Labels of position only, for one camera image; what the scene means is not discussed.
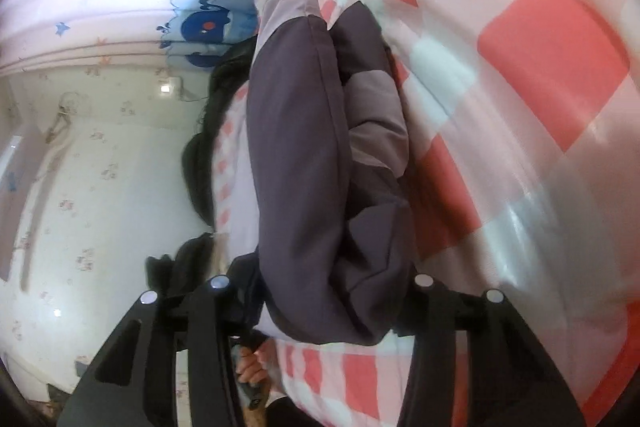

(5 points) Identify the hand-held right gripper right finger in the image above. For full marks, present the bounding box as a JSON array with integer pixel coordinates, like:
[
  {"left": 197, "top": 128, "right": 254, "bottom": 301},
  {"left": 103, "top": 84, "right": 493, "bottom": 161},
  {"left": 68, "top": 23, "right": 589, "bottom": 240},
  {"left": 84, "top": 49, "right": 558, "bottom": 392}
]
[{"left": 397, "top": 274, "right": 586, "bottom": 427}]

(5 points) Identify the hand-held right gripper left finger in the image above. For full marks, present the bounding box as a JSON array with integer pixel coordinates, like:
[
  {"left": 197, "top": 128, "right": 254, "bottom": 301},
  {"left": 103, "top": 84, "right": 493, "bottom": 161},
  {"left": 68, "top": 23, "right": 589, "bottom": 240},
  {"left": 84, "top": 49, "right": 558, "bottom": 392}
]
[{"left": 57, "top": 274, "right": 266, "bottom": 427}]

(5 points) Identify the lilac and purple jacket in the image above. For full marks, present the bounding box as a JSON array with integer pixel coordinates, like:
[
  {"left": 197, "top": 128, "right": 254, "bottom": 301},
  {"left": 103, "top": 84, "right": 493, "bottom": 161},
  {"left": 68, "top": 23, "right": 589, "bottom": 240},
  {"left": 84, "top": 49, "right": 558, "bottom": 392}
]
[{"left": 240, "top": 0, "right": 421, "bottom": 348}]

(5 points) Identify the person's left hand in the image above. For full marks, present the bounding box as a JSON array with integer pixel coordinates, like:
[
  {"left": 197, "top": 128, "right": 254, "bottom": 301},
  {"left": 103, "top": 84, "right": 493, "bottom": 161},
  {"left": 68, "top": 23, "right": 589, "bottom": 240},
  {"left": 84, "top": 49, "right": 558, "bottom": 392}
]
[{"left": 235, "top": 337, "right": 275, "bottom": 389}]

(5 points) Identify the black cloth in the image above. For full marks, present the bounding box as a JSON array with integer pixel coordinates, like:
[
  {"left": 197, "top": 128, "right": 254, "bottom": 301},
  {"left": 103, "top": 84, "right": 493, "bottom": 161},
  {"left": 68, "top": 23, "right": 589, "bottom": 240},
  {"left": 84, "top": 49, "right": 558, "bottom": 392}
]
[{"left": 145, "top": 232, "right": 223, "bottom": 303}]

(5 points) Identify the black fuzzy garment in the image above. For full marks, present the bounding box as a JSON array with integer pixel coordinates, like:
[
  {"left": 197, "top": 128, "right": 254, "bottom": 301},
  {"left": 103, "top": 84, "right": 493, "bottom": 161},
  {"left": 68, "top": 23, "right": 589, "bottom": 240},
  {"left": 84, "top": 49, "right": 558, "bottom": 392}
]
[{"left": 180, "top": 34, "right": 261, "bottom": 248}]

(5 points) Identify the pink checkered bed sheet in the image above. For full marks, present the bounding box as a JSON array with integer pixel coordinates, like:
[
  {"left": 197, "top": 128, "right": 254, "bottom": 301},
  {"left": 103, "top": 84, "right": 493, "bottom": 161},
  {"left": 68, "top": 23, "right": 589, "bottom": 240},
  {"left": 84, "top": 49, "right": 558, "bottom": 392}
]
[{"left": 210, "top": 0, "right": 640, "bottom": 427}]

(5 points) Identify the white wall socket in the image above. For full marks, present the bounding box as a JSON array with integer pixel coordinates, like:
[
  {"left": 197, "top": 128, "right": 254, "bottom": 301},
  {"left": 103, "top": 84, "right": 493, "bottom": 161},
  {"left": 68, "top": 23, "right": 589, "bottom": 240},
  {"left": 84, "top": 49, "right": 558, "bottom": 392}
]
[{"left": 157, "top": 77, "right": 183, "bottom": 100}]

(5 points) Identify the wall hook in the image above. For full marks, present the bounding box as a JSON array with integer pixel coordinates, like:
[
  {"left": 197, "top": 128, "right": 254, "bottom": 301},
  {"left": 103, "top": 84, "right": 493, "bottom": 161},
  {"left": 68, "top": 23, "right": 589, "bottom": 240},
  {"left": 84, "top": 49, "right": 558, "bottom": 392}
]
[{"left": 47, "top": 92, "right": 76, "bottom": 142}]

